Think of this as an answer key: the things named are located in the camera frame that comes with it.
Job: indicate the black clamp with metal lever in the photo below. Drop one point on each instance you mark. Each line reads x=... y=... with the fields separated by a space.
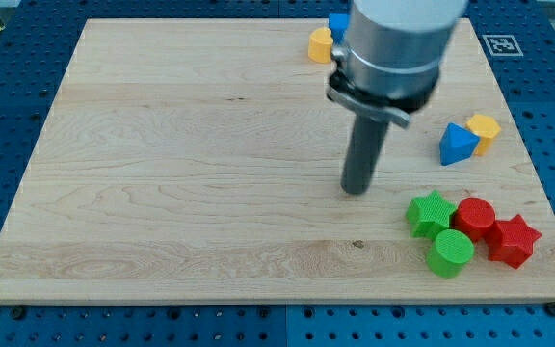
x=379 y=93

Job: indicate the wooden board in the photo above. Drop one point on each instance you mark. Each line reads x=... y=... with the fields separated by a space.
x=188 y=161

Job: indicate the blue cube block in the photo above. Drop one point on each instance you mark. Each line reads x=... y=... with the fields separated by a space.
x=338 y=24

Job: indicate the yellow hexagon block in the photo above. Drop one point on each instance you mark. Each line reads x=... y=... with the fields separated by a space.
x=486 y=128

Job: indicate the red star block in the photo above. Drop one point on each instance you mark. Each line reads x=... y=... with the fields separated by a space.
x=511 y=241

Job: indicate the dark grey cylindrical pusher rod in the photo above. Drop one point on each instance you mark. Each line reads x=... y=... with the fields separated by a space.
x=363 y=152

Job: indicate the yellow heart block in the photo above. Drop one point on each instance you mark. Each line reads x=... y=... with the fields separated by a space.
x=320 y=43

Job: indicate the blue triangle block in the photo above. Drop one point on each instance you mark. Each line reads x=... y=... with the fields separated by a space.
x=457 y=144

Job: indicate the white fiducial marker tag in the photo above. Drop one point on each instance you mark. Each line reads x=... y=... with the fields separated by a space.
x=502 y=45

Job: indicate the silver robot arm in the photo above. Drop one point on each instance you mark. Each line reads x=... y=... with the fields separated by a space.
x=401 y=34

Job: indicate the red cylinder block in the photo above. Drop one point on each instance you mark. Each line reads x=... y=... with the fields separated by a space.
x=473 y=217

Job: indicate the green star block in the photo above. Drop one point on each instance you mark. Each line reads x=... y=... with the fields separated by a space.
x=429 y=215

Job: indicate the green cylinder block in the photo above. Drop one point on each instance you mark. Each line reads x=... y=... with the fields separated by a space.
x=450 y=252

